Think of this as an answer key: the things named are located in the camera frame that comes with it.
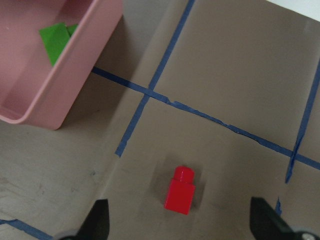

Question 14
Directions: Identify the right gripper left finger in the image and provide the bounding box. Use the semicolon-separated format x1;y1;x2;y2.
75;199;110;240

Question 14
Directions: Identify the pink plastic box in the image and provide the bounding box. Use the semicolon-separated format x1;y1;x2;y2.
0;0;123;130

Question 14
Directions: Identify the red toy block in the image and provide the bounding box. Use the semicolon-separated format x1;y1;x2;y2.
164;165;196;215

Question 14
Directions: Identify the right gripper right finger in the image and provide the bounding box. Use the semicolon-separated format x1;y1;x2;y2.
249;197;295;240

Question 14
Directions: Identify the green toy block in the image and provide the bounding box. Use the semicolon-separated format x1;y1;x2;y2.
38;22;78;66

